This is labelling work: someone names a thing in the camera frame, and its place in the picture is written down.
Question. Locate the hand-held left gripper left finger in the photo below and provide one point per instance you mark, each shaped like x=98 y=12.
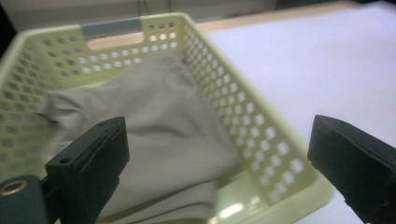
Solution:
x=90 y=161

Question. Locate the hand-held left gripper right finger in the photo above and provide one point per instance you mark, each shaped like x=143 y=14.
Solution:
x=358 y=161

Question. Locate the beige pants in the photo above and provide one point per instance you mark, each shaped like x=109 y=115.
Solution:
x=162 y=118

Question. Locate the pale yellow plastic basket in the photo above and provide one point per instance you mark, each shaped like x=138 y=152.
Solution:
x=224 y=87

